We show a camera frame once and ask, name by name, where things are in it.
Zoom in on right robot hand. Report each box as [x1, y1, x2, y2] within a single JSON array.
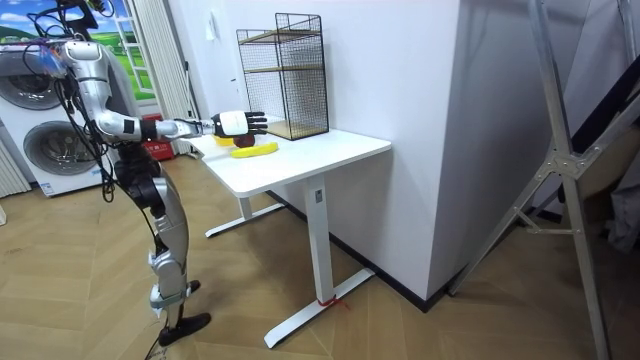
[[210, 110, 270, 139]]

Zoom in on yellow banana soft toy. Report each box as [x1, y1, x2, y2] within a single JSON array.
[[229, 141, 280, 160]]

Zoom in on white desk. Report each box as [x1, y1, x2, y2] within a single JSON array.
[[187, 128, 393, 350]]

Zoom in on red box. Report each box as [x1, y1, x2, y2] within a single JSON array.
[[141, 113, 177, 163]]

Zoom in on white pleated curtain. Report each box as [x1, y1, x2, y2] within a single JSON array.
[[129, 0, 202, 157], [0, 138, 32, 200]]

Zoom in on robot body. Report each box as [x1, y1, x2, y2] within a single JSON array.
[[22, 0, 167, 217]]

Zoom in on robot legs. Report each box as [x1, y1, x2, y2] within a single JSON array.
[[143, 174, 213, 348]]

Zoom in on red tape strip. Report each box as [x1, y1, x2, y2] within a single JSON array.
[[316, 295, 352, 311]]

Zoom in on white washing machine tower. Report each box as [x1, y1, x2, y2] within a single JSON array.
[[0, 43, 122, 198]]

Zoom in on black wire mesh rack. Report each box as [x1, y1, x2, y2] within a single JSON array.
[[235, 12, 331, 142]]

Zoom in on white wall switch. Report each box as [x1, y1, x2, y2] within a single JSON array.
[[204, 8, 222, 42]]

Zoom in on cable bundle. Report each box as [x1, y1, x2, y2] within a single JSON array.
[[27, 0, 116, 39]]

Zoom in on black floor cable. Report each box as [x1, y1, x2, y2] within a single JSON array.
[[143, 319, 170, 360]]

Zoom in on landscape wall poster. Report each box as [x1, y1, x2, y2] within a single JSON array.
[[0, 0, 157, 102]]

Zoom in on grey metal frame stand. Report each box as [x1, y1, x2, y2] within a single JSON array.
[[446, 0, 640, 360]]

